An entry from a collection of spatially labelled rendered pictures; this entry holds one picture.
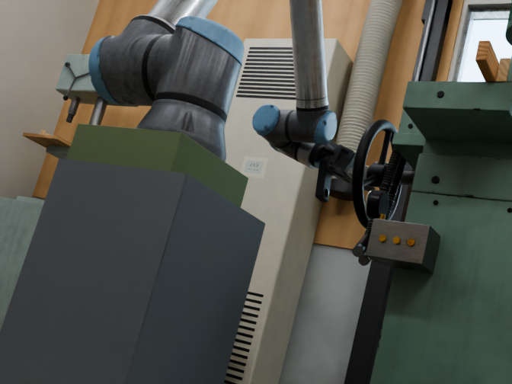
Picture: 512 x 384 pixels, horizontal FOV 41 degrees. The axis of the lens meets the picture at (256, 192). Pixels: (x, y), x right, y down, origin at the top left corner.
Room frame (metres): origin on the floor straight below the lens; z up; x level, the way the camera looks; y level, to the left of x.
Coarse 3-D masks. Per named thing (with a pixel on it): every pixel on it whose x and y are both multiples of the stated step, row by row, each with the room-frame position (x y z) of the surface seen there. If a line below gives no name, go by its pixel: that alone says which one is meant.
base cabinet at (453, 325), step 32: (416, 192) 1.40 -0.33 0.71; (448, 224) 1.35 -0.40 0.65; (480, 224) 1.32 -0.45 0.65; (448, 256) 1.35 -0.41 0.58; (480, 256) 1.31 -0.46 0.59; (416, 288) 1.38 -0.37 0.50; (448, 288) 1.34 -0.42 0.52; (480, 288) 1.31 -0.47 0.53; (384, 320) 1.40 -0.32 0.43; (416, 320) 1.37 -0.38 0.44; (448, 320) 1.33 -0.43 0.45; (480, 320) 1.30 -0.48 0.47; (384, 352) 1.40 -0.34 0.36; (416, 352) 1.36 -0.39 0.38; (448, 352) 1.33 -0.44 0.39; (480, 352) 1.29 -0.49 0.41
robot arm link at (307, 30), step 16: (304, 0) 1.58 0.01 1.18; (320, 0) 1.60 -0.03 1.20; (304, 16) 1.60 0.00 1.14; (320, 16) 1.61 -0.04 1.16; (304, 32) 1.62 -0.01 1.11; (320, 32) 1.63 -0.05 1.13; (304, 48) 1.64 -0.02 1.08; (320, 48) 1.65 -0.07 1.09; (304, 64) 1.67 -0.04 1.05; (320, 64) 1.67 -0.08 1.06; (304, 80) 1.69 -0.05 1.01; (320, 80) 1.69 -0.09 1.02; (304, 96) 1.71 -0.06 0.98; (320, 96) 1.71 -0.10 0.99; (304, 112) 1.73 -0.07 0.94; (320, 112) 1.73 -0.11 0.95; (288, 128) 1.79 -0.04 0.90; (304, 128) 1.76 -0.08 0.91; (320, 128) 1.73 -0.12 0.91; (336, 128) 1.79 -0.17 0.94
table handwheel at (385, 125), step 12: (384, 120) 1.63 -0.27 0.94; (372, 132) 1.58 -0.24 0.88; (396, 132) 1.69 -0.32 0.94; (360, 144) 1.57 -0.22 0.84; (384, 144) 1.68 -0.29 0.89; (360, 156) 1.56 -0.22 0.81; (384, 156) 1.68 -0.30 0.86; (360, 168) 1.57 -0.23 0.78; (372, 168) 1.67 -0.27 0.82; (384, 168) 1.65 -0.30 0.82; (360, 180) 1.57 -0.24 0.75; (372, 180) 1.64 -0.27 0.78; (408, 180) 1.63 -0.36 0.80; (360, 192) 1.59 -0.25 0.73; (360, 204) 1.61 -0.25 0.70; (396, 204) 1.78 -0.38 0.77; (360, 216) 1.63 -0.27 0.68
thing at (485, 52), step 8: (480, 40) 1.13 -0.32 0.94; (488, 40) 1.12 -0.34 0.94; (480, 48) 1.13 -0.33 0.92; (488, 48) 1.12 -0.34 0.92; (480, 56) 1.13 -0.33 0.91; (488, 56) 1.13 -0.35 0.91; (496, 56) 1.17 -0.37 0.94; (480, 64) 1.14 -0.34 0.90; (488, 64) 1.14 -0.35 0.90; (496, 64) 1.18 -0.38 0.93; (488, 72) 1.16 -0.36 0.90; (496, 72) 1.18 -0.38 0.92; (488, 80) 1.19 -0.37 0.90
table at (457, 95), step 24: (408, 96) 1.28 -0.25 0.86; (432, 96) 1.25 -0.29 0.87; (456, 96) 1.23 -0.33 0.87; (480, 96) 1.20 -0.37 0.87; (504, 96) 1.18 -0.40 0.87; (432, 120) 1.31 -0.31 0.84; (456, 120) 1.28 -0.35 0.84; (480, 120) 1.25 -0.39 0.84; (504, 120) 1.22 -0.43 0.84; (408, 144) 1.49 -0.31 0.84
